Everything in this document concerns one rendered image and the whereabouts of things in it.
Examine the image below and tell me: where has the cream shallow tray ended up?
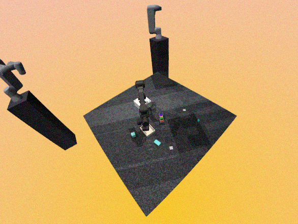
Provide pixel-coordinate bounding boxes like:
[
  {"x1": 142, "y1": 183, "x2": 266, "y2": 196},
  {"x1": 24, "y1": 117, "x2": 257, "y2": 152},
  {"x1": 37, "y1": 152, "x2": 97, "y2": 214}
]
[{"x1": 140, "y1": 124, "x2": 155, "y2": 137}]

